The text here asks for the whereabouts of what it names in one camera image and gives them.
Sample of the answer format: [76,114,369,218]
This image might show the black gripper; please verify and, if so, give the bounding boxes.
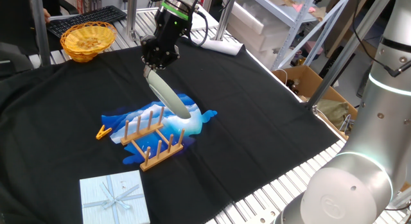
[140,7,193,79]

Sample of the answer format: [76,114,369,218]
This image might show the pale green round dish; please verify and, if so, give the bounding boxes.
[143,68,193,120]

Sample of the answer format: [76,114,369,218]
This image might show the wooden peg dish rack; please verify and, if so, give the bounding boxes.
[120,107,186,173]

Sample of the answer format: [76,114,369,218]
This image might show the white metal shelf rack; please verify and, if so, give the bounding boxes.
[247,0,351,71]

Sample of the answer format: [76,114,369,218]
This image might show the yellow wicker basket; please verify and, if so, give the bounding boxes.
[60,21,117,63]

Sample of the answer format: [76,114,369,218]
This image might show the black computer keyboard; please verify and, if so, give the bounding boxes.
[46,4,128,39]

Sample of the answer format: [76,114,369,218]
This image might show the yellow plastic clothespin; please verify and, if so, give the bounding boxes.
[95,125,113,141]

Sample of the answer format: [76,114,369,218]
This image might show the white plastic storage box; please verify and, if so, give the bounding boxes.
[226,1,292,53]

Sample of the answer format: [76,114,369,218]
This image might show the black cloth with blue print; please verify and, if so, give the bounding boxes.
[0,36,341,224]

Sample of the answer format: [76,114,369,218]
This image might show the brown cardboard box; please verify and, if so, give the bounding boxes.
[272,64,359,141]

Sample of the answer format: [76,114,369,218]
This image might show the light blue gift box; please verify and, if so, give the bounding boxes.
[79,169,151,224]

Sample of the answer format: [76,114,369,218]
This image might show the olive cloth bag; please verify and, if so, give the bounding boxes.
[316,98,351,128]

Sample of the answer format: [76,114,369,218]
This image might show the grey plastic crate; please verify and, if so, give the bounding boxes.
[356,65,375,99]

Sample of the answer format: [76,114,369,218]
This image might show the green adapter ring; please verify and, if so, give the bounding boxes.
[160,1,191,21]

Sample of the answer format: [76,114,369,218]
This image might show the aluminium frame post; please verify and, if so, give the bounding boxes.
[306,0,396,109]
[28,0,52,66]
[126,0,139,42]
[213,0,238,42]

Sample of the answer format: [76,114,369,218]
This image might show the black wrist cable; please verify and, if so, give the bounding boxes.
[150,0,209,47]

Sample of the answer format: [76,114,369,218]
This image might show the grey metal wire clips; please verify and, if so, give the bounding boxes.
[338,114,356,137]

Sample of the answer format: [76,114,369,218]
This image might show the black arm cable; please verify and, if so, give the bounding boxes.
[351,0,411,78]

